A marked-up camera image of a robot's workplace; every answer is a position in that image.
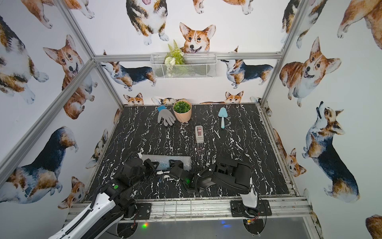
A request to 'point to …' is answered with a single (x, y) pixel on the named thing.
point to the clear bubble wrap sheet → (163, 161)
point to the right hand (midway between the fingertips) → (170, 162)
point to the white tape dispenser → (199, 130)
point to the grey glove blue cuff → (168, 119)
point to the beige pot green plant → (182, 109)
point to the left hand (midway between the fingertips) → (162, 160)
